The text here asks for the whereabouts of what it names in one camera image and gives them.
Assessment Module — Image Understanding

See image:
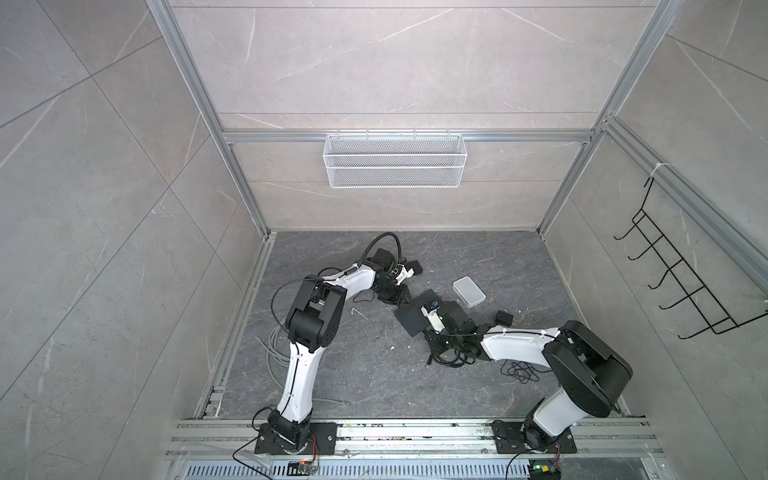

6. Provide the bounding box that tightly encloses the black power adapter with cord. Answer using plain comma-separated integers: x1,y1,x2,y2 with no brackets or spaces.
362,259,423,306

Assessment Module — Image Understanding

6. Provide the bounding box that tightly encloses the dark grey network switch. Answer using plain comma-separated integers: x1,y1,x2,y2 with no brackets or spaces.
394,290,470,337

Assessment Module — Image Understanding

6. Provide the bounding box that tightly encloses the white rectangular box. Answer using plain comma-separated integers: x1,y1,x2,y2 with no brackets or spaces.
452,276,486,308

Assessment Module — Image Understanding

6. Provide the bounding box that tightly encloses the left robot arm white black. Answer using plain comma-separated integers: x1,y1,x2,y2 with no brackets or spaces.
267,232,423,452

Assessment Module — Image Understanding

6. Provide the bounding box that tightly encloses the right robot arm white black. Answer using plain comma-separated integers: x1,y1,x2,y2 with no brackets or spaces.
419,301,633,451

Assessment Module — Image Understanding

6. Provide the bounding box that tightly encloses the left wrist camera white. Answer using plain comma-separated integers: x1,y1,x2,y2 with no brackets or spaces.
393,263,416,285

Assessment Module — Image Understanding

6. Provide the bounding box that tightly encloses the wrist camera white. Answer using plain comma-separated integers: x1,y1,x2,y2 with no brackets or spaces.
420,301,445,333
393,263,416,285

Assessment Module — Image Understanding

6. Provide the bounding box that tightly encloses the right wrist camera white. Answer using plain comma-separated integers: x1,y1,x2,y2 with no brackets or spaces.
420,301,445,333

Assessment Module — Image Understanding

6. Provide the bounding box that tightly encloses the thin black tangled wire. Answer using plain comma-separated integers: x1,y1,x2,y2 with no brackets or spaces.
499,359,553,385

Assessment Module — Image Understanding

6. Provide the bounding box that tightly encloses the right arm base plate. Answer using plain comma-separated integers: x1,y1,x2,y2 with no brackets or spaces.
490,420,577,454

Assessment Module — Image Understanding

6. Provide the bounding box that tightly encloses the white wire mesh basket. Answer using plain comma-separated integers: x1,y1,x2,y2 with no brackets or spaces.
323,133,468,189

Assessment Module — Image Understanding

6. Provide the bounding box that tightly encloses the grey cable bundle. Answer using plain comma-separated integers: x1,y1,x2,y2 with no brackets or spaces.
257,323,349,405

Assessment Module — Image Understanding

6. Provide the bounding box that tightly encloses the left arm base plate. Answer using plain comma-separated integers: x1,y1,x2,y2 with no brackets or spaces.
254,422,338,455

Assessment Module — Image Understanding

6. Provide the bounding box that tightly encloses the aluminium frame rail front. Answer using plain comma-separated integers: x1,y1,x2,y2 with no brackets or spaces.
162,417,665,460

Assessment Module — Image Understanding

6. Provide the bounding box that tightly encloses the black wire hook rack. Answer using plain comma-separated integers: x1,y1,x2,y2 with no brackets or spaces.
613,178,767,340

